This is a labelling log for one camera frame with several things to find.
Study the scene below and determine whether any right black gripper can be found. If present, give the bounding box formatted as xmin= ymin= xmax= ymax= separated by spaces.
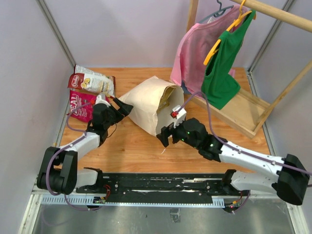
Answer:
xmin=156 ymin=116 xmax=200 ymax=150

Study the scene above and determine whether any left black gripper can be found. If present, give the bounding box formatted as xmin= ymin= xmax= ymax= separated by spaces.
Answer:
xmin=104 ymin=97 xmax=133 ymax=129

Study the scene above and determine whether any brown paper bag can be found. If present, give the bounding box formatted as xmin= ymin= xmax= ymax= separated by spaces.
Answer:
xmin=119 ymin=76 xmax=184 ymax=136

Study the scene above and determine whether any magenta crisps bag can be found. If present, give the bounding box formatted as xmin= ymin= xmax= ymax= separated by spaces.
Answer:
xmin=67 ymin=89 xmax=98 ymax=123

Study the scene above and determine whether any red white chips bag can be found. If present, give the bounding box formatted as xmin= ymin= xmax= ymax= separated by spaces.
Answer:
xmin=67 ymin=64 xmax=116 ymax=97

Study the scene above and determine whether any tan salt vinegar chips bag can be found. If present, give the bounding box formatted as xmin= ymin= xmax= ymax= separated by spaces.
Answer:
xmin=156 ymin=86 xmax=175 ymax=113

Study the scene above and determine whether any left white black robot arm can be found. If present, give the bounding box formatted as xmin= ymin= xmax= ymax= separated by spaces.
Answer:
xmin=37 ymin=95 xmax=133 ymax=195

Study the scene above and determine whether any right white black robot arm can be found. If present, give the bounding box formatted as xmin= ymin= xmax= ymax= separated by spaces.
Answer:
xmin=156 ymin=118 xmax=311 ymax=205

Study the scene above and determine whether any blue cloth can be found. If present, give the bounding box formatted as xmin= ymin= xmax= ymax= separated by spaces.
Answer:
xmin=181 ymin=81 xmax=192 ymax=95

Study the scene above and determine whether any green tank top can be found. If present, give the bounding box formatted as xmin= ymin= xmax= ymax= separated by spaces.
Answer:
xmin=201 ymin=10 xmax=256 ymax=110

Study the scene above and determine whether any wooden clothes rack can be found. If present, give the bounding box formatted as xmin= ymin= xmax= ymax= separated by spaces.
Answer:
xmin=168 ymin=0 xmax=312 ymax=139

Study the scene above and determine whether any pink t-shirt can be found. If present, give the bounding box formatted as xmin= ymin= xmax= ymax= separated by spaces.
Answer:
xmin=171 ymin=5 xmax=248 ymax=94

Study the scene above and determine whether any grey blue hanger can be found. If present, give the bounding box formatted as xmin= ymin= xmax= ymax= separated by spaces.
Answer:
xmin=198 ymin=0 xmax=234 ymax=23

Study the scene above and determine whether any yellow hanger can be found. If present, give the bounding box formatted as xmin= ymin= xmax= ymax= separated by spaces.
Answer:
xmin=203 ymin=0 xmax=253 ymax=65

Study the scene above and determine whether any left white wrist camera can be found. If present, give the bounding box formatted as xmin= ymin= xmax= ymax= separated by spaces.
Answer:
xmin=91 ymin=94 xmax=111 ymax=107

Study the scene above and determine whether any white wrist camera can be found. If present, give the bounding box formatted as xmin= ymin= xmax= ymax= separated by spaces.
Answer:
xmin=91 ymin=94 xmax=111 ymax=107
xmin=170 ymin=105 xmax=187 ymax=128

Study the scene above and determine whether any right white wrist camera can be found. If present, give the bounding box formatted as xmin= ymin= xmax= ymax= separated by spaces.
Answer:
xmin=170 ymin=105 xmax=187 ymax=128

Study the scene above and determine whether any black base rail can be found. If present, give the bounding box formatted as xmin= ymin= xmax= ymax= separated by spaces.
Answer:
xmin=76 ymin=173 xmax=248 ymax=206

